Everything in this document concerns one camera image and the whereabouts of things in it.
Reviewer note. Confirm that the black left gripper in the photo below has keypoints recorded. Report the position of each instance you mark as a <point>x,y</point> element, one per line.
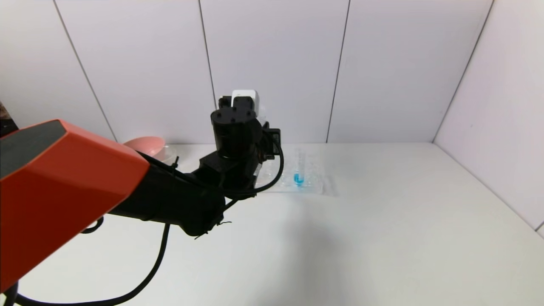
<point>272,142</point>

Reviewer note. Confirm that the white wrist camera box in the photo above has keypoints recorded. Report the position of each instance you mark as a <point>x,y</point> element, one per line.
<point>244,92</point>

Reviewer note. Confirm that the orange and black left arm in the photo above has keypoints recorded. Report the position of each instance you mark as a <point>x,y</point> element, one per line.
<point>63,191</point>

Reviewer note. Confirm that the clear acrylic test tube rack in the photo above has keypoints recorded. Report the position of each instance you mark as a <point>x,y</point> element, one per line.
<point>313,178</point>

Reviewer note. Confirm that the test tube with blue pigment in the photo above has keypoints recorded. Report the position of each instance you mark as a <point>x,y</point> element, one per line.
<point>299,178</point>

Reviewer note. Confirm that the black background furniture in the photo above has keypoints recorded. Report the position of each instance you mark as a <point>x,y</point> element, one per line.
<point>6,123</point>

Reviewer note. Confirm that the pink plastic bowl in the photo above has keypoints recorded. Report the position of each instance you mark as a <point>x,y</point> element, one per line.
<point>146,143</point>

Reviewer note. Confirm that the clear glass beaker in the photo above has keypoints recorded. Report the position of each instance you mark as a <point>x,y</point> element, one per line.
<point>166,154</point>

